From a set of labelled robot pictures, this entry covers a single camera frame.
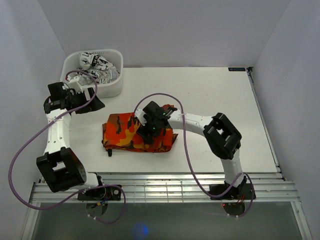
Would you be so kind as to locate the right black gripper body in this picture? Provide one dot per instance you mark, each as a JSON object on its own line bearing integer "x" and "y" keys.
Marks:
{"x": 150, "y": 127}

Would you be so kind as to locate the orange camouflage trousers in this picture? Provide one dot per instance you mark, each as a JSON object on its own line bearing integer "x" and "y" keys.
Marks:
{"x": 120, "y": 131}

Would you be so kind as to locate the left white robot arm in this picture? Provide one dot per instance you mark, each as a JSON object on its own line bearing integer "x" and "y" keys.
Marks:
{"x": 60, "y": 167}

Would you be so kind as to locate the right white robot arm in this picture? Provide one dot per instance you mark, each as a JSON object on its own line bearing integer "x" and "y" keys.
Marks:
{"x": 223, "y": 138}

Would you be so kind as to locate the white plastic basket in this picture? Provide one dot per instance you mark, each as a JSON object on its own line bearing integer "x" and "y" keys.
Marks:
{"x": 105, "y": 90}

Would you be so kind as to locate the black white printed garment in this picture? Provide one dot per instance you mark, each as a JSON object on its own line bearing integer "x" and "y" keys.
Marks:
{"x": 97, "y": 66}

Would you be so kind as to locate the small black label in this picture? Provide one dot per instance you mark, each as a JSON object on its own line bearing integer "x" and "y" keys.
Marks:
{"x": 236, "y": 69}

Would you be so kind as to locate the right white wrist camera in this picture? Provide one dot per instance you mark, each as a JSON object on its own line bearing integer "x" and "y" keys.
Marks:
{"x": 142, "y": 116}

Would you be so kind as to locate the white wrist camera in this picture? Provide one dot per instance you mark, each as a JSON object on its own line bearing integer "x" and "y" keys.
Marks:
{"x": 75, "y": 85}
{"x": 142, "y": 116}

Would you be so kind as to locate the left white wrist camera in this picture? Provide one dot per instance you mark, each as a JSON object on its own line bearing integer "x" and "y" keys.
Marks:
{"x": 75, "y": 85}

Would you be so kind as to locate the aluminium rail frame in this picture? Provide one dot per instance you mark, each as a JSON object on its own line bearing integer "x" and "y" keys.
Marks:
{"x": 170, "y": 207}

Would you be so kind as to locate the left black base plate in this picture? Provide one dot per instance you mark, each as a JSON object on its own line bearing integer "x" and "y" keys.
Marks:
{"x": 108, "y": 193}

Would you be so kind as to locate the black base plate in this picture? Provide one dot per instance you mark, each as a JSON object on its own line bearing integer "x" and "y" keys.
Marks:
{"x": 244, "y": 192}
{"x": 108, "y": 193}

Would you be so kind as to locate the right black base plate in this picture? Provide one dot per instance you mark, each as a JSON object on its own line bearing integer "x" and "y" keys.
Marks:
{"x": 244, "y": 192}

